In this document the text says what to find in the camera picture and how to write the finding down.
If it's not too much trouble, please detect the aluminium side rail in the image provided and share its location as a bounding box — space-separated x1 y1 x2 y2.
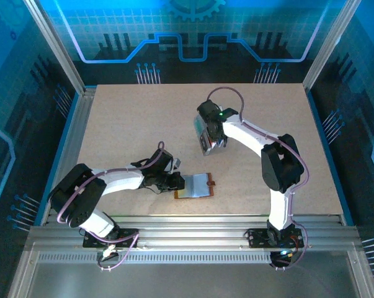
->
39 86 98 226

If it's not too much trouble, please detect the clear plastic card tray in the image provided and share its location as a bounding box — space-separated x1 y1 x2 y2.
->
192 114 228 157

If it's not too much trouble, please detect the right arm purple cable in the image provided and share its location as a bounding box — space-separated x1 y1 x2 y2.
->
207 86 311 271

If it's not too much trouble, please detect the green credit card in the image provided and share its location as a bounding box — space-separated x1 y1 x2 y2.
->
194 116 206 136

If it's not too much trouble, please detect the aluminium frame rail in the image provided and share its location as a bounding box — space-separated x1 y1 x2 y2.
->
25 214 361 253

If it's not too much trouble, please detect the grey metal panel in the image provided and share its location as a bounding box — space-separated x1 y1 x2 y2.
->
28 263 361 298

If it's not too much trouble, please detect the brown leather card holder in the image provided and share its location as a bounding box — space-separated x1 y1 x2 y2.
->
173 172 217 201

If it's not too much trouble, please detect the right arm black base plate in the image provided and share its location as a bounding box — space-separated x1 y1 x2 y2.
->
246 228 306 249

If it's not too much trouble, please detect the white cable connector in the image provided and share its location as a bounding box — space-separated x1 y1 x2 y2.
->
96 244 119 260

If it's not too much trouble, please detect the slotted grey cable duct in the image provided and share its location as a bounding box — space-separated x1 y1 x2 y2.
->
37 252 276 265

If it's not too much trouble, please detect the aluminium frame post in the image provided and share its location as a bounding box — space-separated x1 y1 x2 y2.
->
22 0 89 96
301 0 363 91

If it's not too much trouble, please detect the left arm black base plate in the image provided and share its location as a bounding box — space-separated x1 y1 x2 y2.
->
82 228 140 248

